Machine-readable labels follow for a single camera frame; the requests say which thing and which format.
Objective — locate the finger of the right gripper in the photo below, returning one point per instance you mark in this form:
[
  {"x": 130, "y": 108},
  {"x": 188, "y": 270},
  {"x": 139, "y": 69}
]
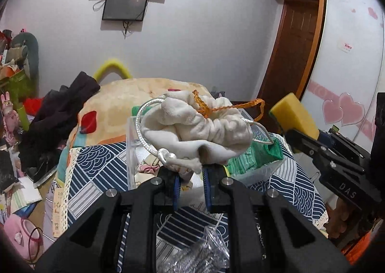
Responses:
[
  {"x": 307, "y": 145},
  {"x": 344, "y": 147}
]

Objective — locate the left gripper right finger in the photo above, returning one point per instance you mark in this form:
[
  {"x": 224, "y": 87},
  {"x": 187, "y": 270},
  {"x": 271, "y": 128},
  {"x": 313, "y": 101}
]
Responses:
[{"x": 216, "y": 200}]

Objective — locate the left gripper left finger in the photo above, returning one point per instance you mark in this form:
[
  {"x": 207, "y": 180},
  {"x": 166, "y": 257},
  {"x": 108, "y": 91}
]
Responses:
[{"x": 169, "y": 194}]

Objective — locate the cream drawstring pouch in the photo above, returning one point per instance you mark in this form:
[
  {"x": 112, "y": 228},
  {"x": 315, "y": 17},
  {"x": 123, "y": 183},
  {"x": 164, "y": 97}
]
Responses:
[{"x": 185, "y": 130}]

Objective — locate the yellow sponge doll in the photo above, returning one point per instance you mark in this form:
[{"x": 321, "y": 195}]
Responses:
[{"x": 290, "y": 114}]

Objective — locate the silver glitter mesh bag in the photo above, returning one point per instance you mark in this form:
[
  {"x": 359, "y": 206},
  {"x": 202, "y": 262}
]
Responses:
[{"x": 208, "y": 254}]

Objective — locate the floral fabric scrunchie pouch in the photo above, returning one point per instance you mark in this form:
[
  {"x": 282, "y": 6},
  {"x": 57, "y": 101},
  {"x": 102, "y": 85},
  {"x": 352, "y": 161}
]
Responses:
[{"x": 147, "y": 169}]

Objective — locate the green knitted cloth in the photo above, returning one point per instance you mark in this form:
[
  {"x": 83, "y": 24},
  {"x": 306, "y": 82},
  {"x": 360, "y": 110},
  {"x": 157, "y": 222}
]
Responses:
[{"x": 256, "y": 156}]

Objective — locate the clear plastic storage box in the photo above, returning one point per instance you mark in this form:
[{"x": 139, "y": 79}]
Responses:
[{"x": 193, "y": 190}]

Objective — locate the white sliding wardrobe door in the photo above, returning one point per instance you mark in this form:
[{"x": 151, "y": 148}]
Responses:
[{"x": 344, "y": 82}]

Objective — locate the beige patchwork blanket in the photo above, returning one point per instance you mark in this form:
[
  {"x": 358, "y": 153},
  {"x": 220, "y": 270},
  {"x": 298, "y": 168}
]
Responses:
[{"x": 113, "y": 105}]

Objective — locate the blue white patterned cloth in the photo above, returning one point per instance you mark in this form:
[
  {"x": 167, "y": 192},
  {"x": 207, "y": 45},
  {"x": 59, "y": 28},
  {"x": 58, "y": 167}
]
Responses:
[{"x": 95, "y": 169}]

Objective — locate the brown wooden door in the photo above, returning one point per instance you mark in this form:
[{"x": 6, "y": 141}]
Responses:
[{"x": 291, "y": 50}]

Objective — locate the yellow foam headboard arc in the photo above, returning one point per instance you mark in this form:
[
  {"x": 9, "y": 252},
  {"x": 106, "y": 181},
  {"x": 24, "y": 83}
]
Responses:
[{"x": 112, "y": 66}]

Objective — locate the black clothes pile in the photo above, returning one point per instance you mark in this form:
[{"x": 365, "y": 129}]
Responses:
[{"x": 41, "y": 146}]

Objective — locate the pink plush toy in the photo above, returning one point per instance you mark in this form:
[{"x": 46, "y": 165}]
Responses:
[{"x": 24, "y": 235}]

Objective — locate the green bottle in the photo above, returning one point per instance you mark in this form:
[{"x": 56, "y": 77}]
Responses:
[{"x": 23, "y": 119}]

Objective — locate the pink rabbit figurine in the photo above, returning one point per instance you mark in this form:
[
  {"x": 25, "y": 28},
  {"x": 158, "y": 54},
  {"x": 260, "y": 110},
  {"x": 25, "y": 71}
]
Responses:
[{"x": 10, "y": 119}]

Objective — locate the green cardboard box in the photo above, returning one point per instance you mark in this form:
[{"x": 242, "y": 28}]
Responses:
[{"x": 19, "y": 86}]

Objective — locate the grey green plush toy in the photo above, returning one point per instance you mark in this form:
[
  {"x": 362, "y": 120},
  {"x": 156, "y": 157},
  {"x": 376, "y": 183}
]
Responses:
[{"x": 24, "y": 53}]

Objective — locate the small wall monitor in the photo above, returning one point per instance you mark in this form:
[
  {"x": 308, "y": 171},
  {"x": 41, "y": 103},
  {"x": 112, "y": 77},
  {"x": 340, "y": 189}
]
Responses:
[{"x": 124, "y": 10}]

